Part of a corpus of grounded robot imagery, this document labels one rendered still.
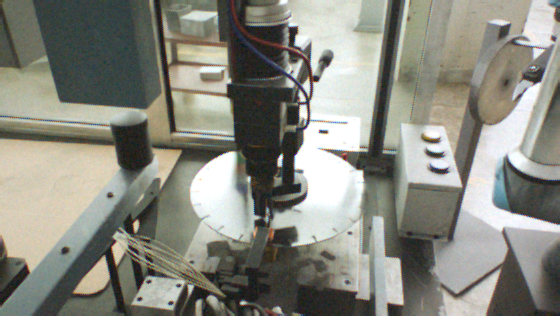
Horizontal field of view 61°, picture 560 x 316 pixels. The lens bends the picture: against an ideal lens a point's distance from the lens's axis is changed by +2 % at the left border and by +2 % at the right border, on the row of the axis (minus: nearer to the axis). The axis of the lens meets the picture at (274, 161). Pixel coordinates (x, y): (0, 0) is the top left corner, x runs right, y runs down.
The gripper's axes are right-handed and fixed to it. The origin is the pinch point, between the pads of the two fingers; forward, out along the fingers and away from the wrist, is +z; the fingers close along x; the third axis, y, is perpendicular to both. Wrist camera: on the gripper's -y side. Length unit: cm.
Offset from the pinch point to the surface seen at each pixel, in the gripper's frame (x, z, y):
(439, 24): 13.1, -23.8, -27.7
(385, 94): 17.3, -6.6, -37.3
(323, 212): -12, -4, -77
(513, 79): 34, 11, 41
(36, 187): 53, 16, -119
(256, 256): -19, -7, -93
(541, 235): -22.1, 16.3, -22.2
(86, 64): -10, -36, -109
